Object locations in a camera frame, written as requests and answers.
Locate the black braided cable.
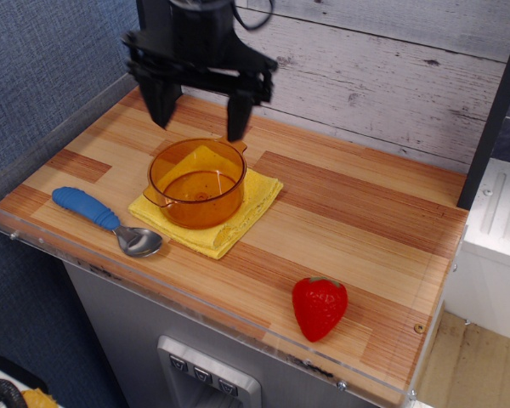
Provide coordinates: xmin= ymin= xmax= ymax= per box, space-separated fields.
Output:
xmin=0 ymin=377 xmax=28 ymax=408

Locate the clear acrylic table guard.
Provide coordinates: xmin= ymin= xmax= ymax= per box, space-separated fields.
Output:
xmin=0 ymin=56 xmax=473 ymax=407

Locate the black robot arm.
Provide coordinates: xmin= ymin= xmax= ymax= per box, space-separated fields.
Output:
xmin=122 ymin=1 xmax=278 ymax=142

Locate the blue handled metal spoon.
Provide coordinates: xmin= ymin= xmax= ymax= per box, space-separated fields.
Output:
xmin=52 ymin=187 xmax=162 ymax=258

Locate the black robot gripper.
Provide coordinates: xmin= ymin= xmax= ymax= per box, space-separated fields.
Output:
xmin=122 ymin=3 xmax=278 ymax=142

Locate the red plastic strawberry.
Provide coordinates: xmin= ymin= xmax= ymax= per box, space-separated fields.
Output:
xmin=292 ymin=277 xmax=349 ymax=343

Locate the yellow folded towel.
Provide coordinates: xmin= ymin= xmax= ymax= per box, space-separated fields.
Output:
xmin=128 ymin=168 xmax=283 ymax=259

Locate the orange transparent pot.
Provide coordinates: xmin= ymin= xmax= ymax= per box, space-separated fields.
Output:
xmin=143 ymin=138 xmax=247 ymax=230

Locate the grey toy fridge cabinet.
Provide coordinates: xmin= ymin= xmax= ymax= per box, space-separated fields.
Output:
xmin=65 ymin=263 xmax=370 ymax=407

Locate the yellow object at corner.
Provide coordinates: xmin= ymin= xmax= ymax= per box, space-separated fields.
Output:
xmin=21 ymin=388 xmax=60 ymax=408

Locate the black right vertical post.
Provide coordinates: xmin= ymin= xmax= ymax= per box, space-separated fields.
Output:
xmin=456 ymin=54 xmax=510 ymax=210

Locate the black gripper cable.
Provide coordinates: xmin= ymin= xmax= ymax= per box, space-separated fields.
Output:
xmin=231 ymin=0 xmax=276 ymax=31

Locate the white ribbed side counter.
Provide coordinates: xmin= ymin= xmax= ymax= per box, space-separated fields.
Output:
xmin=444 ymin=159 xmax=510 ymax=338

